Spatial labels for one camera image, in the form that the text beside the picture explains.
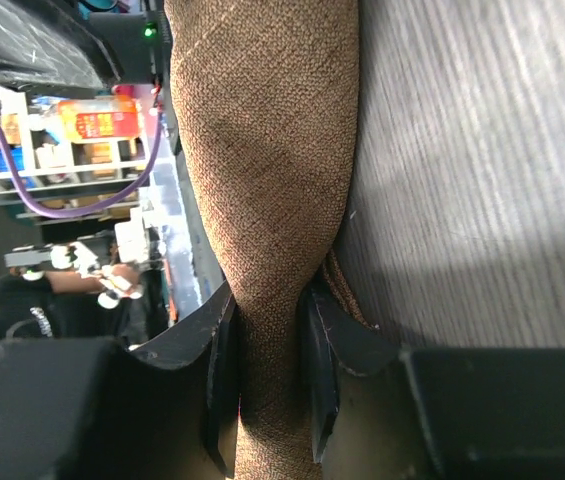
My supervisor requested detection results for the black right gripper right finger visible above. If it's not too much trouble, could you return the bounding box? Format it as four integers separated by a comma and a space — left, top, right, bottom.
299, 288, 565, 479

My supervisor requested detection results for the brown cloth napkin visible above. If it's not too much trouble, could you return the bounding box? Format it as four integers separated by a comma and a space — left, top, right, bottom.
165, 1, 359, 479

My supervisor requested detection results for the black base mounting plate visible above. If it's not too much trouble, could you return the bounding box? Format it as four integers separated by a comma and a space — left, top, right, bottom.
0, 1, 123, 90

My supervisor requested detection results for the background storage shelf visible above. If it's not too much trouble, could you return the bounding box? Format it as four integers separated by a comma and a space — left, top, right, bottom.
0, 87, 163, 219

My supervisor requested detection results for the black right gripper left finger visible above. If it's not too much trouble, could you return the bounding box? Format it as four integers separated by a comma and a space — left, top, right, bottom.
0, 286, 239, 479

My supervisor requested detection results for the person in black shirt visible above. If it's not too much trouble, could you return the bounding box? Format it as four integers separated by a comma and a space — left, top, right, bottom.
0, 263, 169, 346

